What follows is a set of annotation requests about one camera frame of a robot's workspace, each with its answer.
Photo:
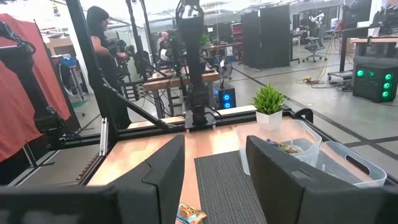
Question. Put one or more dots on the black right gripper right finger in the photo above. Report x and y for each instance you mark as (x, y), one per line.
(280, 193)

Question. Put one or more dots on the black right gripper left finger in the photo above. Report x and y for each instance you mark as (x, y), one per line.
(155, 186)

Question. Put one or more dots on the blue granola bar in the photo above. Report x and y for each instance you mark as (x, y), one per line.
(287, 147)
(191, 214)

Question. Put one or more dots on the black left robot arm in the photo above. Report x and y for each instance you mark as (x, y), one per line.
(197, 77)

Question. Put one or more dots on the clear plastic bin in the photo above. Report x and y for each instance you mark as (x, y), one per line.
(311, 146)
(373, 174)

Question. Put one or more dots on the dark grey woven mat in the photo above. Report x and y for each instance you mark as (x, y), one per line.
(224, 186)

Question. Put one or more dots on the green plant in white pot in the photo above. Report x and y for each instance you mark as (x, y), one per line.
(269, 99)

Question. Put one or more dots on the wooden workbench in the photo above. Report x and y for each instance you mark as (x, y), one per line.
(174, 81)

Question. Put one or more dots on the computer with blue fans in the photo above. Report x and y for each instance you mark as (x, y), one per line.
(225, 96)

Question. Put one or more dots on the person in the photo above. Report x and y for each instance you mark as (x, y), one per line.
(162, 43)
(98, 18)

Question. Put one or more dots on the black computer green fans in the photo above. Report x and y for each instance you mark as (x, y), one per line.
(374, 82)

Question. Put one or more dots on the grey office chair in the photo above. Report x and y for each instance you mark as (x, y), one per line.
(314, 43)

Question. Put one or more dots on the black partition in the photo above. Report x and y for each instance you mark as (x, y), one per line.
(265, 37)

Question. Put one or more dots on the red curtain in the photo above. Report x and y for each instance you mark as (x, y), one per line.
(18, 109)

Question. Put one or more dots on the black equipment stand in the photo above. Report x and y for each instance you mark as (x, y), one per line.
(28, 77)

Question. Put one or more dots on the wooden top desk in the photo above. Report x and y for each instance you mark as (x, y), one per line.
(367, 40)

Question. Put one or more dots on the person's camera rig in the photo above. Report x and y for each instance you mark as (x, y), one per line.
(124, 53)

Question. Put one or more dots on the black aluminium rig frame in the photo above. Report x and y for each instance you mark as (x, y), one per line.
(88, 62)

